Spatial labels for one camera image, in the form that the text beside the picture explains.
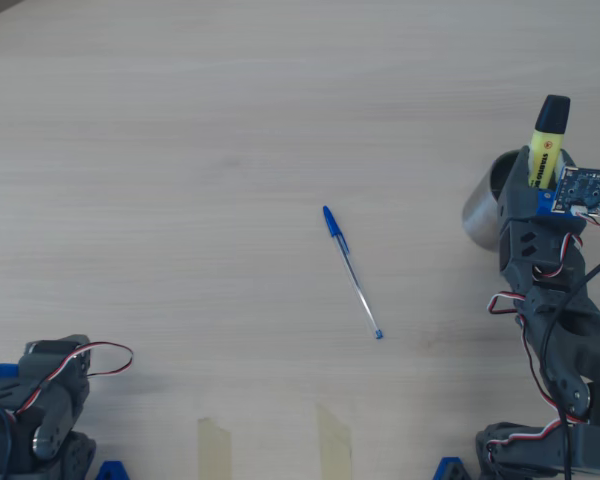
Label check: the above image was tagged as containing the grey gripper without camera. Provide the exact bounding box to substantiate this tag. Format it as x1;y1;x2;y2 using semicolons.
18;333;93;402

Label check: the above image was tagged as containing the dark grey gripper with camera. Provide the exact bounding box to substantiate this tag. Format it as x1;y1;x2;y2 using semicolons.
497;144;589;291

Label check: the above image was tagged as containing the yellow highlighter pen black cap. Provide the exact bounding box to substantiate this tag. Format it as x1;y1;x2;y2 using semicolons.
525;94;572;192

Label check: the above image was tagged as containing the silver metal cup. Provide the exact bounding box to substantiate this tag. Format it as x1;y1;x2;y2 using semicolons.
461;148;522;253

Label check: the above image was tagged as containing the blue ballpoint pen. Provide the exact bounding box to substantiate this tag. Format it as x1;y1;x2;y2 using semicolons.
322;204;385;341

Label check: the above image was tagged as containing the beige masking tape strip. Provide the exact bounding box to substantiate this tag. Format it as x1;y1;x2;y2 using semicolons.
197;417;233;480
315;402;354;480

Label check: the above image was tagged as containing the blue wrist camera board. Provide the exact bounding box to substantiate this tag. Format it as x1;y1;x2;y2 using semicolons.
537;166;600;220

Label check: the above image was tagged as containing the red white black servo wire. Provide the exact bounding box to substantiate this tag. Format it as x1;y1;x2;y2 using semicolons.
14;341;135;416

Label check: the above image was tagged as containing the grey arm without camera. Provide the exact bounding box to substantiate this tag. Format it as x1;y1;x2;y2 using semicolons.
0;369;99;480

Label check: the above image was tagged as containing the dark grey arm with camera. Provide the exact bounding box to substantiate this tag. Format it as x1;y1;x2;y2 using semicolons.
474;272;600;480

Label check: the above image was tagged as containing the blue base under camera arm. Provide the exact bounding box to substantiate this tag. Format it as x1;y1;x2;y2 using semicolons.
432;456;474;480

